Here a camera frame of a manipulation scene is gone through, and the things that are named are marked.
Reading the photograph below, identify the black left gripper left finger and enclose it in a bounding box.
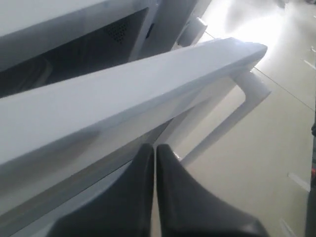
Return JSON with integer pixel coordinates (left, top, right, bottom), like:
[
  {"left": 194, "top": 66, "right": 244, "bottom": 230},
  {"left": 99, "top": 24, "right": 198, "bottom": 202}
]
[{"left": 50, "top": 144, "right": 155, "bottom": 237}]

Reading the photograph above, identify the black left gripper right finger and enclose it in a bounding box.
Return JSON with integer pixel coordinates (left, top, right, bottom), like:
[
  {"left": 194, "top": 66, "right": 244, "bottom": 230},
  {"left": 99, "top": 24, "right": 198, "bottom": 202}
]
[{"left": 156, "top": 144, "right": 269, "bottom": 237}]

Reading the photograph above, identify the white microwave door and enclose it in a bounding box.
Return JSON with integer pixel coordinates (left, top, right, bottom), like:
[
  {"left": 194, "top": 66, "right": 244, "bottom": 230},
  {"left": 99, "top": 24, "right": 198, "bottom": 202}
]
[{"left": 0, "top": 38, "right": 270, "bottom": 237}]

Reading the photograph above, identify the white microwave oven body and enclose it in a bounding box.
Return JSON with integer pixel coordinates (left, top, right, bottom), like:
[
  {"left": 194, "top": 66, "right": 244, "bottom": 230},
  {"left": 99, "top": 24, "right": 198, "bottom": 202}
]
[{"left": 0, "top": 0, "right": 210, "bottom": 97}]

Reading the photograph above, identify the lower white control knob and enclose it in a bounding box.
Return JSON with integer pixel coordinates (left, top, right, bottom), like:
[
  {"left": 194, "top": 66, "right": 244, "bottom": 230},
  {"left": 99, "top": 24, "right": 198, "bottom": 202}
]
[{"left": 177, "top": 17, "right": 207, "bottom": 47}]

